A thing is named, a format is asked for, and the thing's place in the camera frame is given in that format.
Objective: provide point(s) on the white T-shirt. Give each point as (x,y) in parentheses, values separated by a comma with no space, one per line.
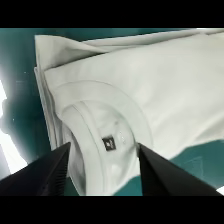
(133,96)

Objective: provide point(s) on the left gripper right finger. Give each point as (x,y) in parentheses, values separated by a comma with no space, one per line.
(163,176)

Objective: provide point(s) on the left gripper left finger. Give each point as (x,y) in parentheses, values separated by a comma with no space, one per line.
(43,175)

